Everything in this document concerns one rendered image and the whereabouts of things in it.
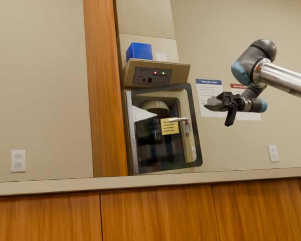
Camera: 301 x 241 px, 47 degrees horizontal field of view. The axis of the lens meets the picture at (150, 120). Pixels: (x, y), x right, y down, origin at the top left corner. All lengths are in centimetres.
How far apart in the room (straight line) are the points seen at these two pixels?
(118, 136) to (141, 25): 67
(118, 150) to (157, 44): 66
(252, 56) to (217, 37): 117
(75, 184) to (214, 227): 56
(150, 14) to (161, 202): 106
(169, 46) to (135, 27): 20
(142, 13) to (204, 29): 84
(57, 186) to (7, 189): 15
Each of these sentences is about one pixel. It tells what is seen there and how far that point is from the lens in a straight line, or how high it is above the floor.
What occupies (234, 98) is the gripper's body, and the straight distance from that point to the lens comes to 178.
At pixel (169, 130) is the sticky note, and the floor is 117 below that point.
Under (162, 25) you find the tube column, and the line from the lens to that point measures 195.
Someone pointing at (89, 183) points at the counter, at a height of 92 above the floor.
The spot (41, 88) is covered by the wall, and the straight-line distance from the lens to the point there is 207.
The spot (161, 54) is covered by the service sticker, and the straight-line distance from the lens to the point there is 185.
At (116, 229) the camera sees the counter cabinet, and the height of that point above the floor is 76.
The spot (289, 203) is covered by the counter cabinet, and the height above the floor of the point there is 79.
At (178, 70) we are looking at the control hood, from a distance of 174.
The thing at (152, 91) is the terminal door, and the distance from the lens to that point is 165.
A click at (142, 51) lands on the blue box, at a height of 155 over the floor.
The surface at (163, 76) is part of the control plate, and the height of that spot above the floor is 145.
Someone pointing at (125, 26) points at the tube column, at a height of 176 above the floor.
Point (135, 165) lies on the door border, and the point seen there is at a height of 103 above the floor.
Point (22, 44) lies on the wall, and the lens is 218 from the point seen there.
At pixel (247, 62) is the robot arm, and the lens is 154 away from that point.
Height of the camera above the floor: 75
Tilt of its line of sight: 17 degrees up
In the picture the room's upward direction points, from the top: 6 degrees counter-clockwise
